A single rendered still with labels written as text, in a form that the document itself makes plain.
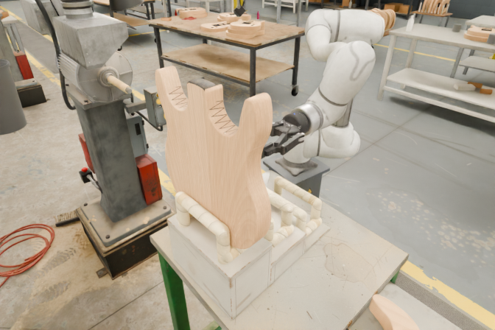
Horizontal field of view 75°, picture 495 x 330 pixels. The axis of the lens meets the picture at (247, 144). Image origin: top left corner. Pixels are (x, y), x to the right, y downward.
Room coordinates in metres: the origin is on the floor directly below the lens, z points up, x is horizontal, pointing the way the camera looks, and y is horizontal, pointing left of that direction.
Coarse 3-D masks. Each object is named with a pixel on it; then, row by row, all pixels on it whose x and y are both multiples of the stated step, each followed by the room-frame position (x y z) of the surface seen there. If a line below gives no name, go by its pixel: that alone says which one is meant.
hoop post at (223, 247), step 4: (216, 236) 0.53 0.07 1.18; (220, 236) 0.52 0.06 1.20; (224, 236) 0.52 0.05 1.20; (228, 236) 0.53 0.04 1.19; (220, 240) 0.52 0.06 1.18; (224, 240) 0.52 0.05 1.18; (228, 240) 0.53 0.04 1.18; (220, 244) 0.52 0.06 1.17; (224, 244) 0.52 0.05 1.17; (228, 244) 0.53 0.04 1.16; (220, 248) 0.52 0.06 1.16; (224, 248) 0.52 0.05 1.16; (228, 248) 0.53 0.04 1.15; (220, 252) 0.52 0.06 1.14; (224, 252) 0.52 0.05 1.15; (228, 252) 0.53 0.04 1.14; (220, 256) 0.52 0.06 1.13; (220, 260) 0.52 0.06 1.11
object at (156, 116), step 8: (144, 88) 1.63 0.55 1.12; (152, 88) 1.63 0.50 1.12; (144, 96) 1.62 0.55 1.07; (152, 96) 1.56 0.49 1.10; (152, 104) 1.56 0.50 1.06; (160, 104) 1.58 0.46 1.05; (136, 112) 1.68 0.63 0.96; (152, 112) 1.57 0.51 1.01; (160, 112) 1.58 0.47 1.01; (152, 120) 1.59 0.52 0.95; (160, 120) 1.57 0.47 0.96
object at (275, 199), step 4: (268, 192) 0.76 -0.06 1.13; (272, 192) 0.76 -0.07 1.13; (272, 196) 0.74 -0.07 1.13; (276, 196) 0.74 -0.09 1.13; (272, 200) 0.73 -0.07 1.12; (276, 200) 0.72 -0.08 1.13; (280, 200) 0.72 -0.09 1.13; (284, 200) 0.72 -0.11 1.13; (272, 204) 0.73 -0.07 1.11; (276, 204) 0.72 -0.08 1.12; (280, 204) 0.71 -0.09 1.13; (284, 204) 0.70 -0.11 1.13; (288, 204) 0.70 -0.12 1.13; (280, 208) 0.71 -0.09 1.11; (284, 208) 0.69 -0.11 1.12; (288, 208) 0.69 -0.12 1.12; (292, 208) 0.70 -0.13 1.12
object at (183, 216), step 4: (176, 204) 0.65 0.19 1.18; (180, 208) 0.64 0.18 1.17; (184, 208) 0.64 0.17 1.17; (180, 212) 0.64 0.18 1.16; (184, 212) 0.64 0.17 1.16; (188, 212) 0.65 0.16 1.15; (180, 216) 0.64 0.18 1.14; (184, 216) 0.64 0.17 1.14; (188, 216) 0.65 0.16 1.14; (180, 220) 0.64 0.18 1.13; (184, 220) 0.64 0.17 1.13; (188, 220) 0.65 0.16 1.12; (180, 224) 0.64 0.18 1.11; (184, 224) 0.64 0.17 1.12; (188, 224) 0.65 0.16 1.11
